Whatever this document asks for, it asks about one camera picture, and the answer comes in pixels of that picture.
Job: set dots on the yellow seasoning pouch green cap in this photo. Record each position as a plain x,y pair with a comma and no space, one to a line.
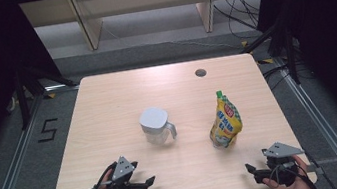
225,124

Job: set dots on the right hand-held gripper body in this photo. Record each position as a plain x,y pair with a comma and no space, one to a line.
281,150

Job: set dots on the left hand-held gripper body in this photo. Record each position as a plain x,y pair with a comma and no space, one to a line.
122,168

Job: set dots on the black metal stand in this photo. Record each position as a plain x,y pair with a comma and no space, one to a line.
291,56
22,102

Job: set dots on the beige wooden desk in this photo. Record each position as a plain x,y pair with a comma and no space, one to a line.
92,25

